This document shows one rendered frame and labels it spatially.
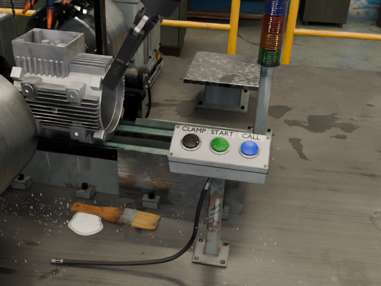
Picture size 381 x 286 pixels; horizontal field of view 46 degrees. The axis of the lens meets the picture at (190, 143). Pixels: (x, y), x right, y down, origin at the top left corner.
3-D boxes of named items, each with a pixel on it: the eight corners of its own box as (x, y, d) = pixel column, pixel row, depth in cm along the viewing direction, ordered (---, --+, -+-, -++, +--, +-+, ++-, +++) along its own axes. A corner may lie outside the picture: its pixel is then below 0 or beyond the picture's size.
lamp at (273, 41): (258, 49, 119) (261, 32, 117) (259, 42, 124) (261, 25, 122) (282, 51, 119) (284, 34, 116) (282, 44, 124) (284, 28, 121)
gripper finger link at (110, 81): (129, 63, 92) (128, 65, 91) (114, 89, 95) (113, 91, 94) (117, 55, 91) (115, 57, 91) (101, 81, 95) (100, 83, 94)
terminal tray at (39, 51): (15, 73, 99) (10, 41, 95) (39, 57, 108) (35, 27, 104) (67, 80, 97) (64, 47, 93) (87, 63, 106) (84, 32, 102)
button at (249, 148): (238, 159, 77) (239, 152, 75) (241, 144, 78) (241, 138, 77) (257, 161, 76) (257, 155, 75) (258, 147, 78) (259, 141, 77)
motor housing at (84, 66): (16, 143, 103) (2, 63, 93) (54, 108, 119) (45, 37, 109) (100, 156, 100) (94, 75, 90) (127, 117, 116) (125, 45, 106)
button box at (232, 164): (168, 172, 80) (166, 155, 76) (176, 140, 84) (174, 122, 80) (265, 185, 78) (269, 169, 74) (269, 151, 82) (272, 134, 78)
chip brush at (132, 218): (67, 214, 101) (67, 211, 100) (77, 201, 105) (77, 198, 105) (155, 232, 97) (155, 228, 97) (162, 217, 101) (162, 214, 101)
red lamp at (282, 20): (261, 32, 117) (262, 15, 115) (261, 25, 122) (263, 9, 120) (284, 34, 116) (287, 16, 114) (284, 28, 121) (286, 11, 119)
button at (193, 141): (181, 151, 78) (180, 145, 77) (184, 137, 80) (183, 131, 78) (198, 154, 78) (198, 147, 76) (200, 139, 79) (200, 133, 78)
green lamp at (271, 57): (256, 65, 122) (258, 49, 119) (257, 58, 127) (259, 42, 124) (279, 67, 121) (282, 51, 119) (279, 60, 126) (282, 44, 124)
